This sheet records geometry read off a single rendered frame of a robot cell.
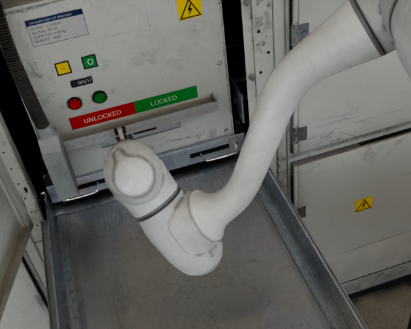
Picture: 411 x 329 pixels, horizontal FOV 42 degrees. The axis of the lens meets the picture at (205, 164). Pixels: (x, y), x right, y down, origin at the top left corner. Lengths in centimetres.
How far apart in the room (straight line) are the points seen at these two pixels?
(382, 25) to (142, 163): 43
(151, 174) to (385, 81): 81
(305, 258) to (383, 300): 102
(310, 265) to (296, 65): 54
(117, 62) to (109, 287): 51
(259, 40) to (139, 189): 54
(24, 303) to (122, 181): 85
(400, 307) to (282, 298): 110
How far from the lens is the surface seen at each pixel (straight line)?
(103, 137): 133
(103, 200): 147
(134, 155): 91
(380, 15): 81
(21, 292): 165
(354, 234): 189
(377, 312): 222
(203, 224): 96
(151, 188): 91
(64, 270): 134
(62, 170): 129
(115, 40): 125
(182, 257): 100
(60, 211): 148
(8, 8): 121
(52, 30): 123
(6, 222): 141
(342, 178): 167
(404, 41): 71
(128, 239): 135
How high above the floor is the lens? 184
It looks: 41 degrees down
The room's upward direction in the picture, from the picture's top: 8 degrees counter-clockwise
